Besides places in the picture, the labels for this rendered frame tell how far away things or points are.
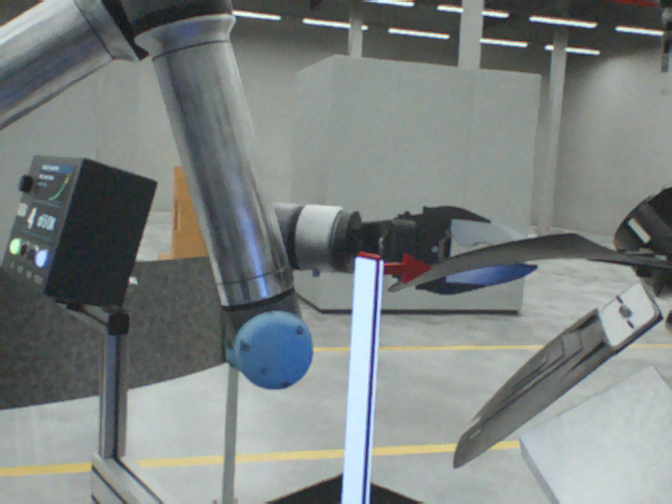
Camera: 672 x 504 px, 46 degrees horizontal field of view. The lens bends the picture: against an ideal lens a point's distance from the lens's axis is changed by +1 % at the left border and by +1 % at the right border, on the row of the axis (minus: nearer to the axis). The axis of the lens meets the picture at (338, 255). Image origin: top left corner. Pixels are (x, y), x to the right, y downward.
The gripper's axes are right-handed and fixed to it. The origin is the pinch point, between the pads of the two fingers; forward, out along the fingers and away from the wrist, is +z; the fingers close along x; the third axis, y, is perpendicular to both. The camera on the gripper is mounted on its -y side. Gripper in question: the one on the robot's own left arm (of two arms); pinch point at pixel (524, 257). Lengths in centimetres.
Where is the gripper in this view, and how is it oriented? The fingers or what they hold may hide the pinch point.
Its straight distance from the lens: 81.3
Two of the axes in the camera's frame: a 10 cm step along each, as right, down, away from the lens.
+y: 3.0, 0.2, 9.5
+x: -0.9, 10.0, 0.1
